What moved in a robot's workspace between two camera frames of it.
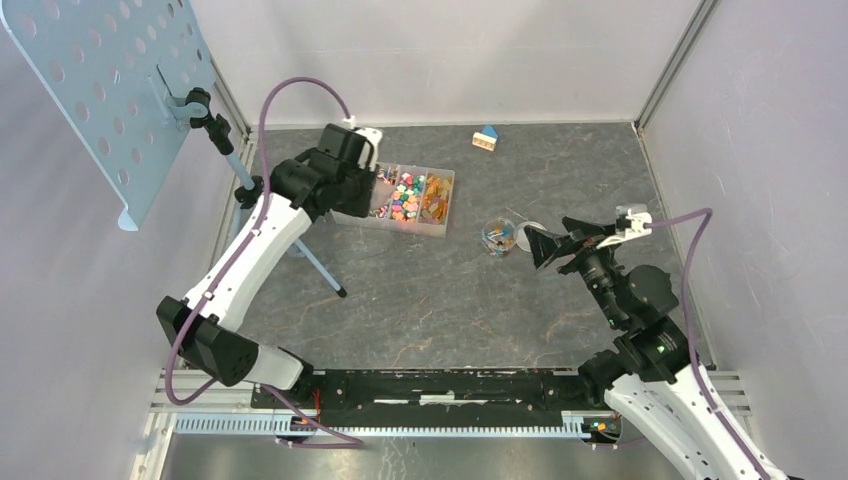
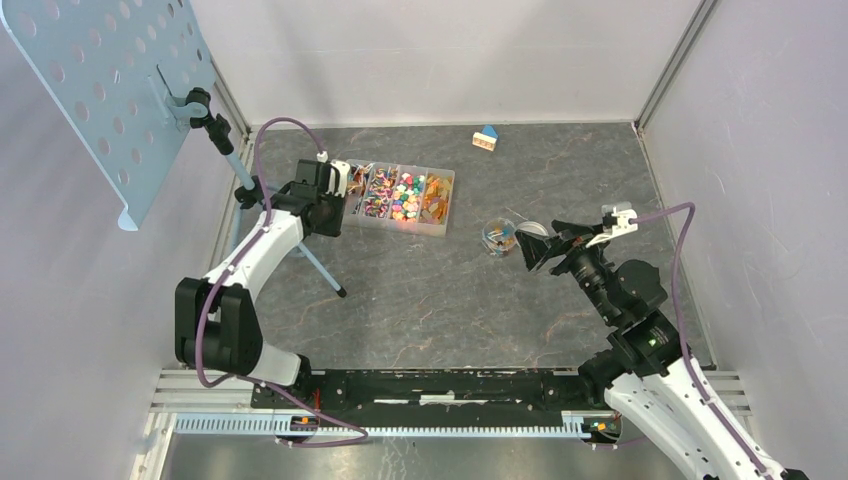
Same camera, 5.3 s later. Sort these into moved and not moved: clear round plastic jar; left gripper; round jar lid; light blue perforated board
Moved: left gripper
Not moved: clear round plastic jar; round jar lid; light blue perforated board
